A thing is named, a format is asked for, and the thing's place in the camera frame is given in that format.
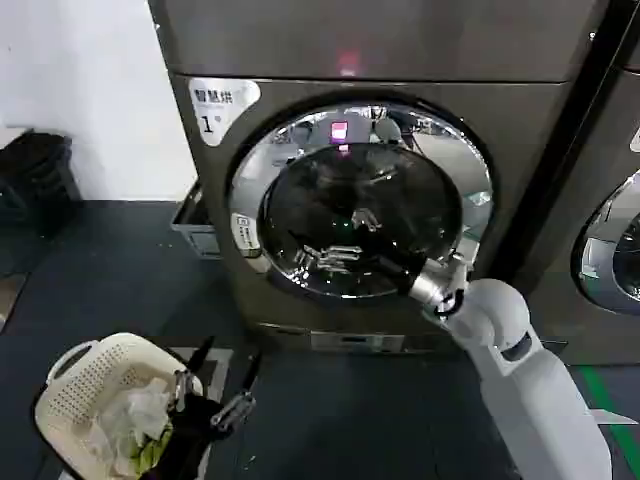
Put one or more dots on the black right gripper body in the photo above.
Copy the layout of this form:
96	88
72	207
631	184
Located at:
396	272

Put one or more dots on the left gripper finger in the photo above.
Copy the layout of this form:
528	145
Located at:
186	385
235	407

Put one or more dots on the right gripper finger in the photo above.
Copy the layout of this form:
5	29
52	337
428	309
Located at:
340	250
330	262

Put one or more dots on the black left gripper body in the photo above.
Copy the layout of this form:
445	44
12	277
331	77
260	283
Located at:
196	440

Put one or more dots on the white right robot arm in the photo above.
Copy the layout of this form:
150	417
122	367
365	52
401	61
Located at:
505	325

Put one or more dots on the black garment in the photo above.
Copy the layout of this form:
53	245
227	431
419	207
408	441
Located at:
165	467

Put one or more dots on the yellow-green garment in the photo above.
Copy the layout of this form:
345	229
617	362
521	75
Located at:
152	445

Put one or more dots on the round glass dryer door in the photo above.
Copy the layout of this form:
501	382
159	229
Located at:
360	200

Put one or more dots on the white sheer garment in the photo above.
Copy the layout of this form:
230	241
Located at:
137	410

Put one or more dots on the cream perforated laundry basket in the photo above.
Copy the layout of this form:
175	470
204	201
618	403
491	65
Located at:
80	390

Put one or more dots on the grey metal tray box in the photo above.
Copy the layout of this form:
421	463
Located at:
197	225

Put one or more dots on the grey dryer with number sticker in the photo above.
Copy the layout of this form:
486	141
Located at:
380	50

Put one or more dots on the round chrome-ringed dryer door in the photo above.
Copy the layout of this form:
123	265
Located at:
607	250

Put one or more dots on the grey dryer without number sticker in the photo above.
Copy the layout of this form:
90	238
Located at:
590	150

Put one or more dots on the stack of black crates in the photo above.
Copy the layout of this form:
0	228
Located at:
35	185

